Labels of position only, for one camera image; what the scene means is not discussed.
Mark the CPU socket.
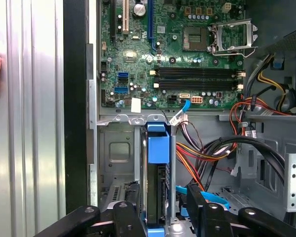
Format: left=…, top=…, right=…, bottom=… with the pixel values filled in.
left=182, top=25, right=210, bottom=52

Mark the black open PC case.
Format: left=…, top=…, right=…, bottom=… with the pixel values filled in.
left=63, top=0, right=296, bottom=237

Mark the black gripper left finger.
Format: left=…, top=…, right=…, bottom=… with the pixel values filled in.
left=33, top=181, right=148, bottom=237

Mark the black RAM slot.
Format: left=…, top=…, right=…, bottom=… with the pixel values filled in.
left=152, top=78, right=245, bottom=92
left=153, top=65, right=246, bottom=79

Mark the metal socket cover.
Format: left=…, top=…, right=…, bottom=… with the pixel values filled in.
left=209, top=18, right=259, bottom=54

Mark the grey metal disk bay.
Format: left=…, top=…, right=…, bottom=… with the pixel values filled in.
left=96, top=113, right=178, bottom=237

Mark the blue expansion slot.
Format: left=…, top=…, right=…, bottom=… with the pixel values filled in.
left=147, top=0, right=155, bottom=52

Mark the thick black cable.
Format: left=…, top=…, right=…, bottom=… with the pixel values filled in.
left=197, top=135, right=287, bottom=196

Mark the grey power supply unit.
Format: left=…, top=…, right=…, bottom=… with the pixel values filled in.
left=246, top=0, right=296, bottom=52

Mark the black expansion slot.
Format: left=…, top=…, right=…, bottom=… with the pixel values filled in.
left=110, top=0, right=117, bottom=43

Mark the green motherboard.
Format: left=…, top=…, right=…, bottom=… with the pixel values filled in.
left=98, top=0, right=247, bottom=111

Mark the silver coin battery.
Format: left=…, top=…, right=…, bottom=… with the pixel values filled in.
left=133, top=3, right=147, bottom=17

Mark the beige expansion slot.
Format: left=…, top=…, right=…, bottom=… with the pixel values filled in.
left=121, top=0, right=129, bottom=35

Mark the hard disk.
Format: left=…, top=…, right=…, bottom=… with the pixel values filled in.
left=141, top=122, right=173, bottom=237

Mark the yellow black wire bundle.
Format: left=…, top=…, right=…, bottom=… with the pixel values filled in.
left=244, top=53, right=296, bottom=116

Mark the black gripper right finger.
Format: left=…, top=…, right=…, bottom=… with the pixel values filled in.
left=186, top=184, right=296, bottom=237

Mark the blue data wire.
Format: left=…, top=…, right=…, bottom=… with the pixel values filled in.
left=169, top=98, right=230, bottom=219

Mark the locking lever wire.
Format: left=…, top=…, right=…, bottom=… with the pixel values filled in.
left=211, top=23, right=259, bottom=59

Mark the red orange wire harness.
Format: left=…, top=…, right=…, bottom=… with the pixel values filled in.
left=229, top=97, right=294, bottom=139

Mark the white paper label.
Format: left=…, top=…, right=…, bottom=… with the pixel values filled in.
left=130, top=97, right=142, bottom=114

